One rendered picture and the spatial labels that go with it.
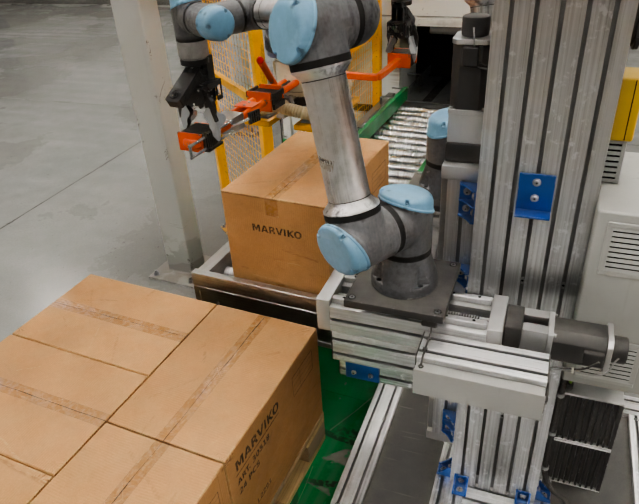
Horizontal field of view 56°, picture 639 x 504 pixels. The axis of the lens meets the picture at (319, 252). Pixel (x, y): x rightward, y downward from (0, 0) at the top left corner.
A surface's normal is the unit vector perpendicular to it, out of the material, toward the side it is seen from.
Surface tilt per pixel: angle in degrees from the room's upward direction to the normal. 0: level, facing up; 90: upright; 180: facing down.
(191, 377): 0
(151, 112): 91
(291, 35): 83
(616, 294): 90
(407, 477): 0
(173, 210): 90
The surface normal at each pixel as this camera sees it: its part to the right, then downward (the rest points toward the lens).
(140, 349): -0.05, -0.85
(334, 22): 0.59, 0.14
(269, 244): -0.42, 0.50
